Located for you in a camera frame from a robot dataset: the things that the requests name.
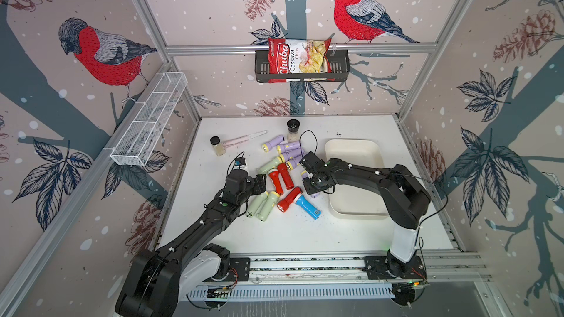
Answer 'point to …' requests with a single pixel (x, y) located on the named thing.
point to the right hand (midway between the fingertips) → (309, 186)
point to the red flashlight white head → (274, 175)
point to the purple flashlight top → (278, 139)
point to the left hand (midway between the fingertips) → (262, 172)
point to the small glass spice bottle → (217, 145)
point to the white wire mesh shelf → (142, 133)
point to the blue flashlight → (302, 200)
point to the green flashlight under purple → (269, 165)
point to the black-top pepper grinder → (293, 125)
